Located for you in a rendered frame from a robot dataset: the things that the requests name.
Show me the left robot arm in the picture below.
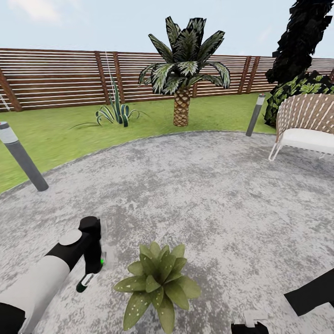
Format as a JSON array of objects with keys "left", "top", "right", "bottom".
[{"left": 0, "top": 216, "right": 115, "bottom": 334}]

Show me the insectifuge atomizer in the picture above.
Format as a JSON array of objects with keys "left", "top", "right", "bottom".
[{"left": 76, "top": 273, "right": 98, "bottom": 294}]

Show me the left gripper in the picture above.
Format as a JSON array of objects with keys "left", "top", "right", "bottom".
[{"left": 83, "top": 245, "right": 103, "bottom": 274}]

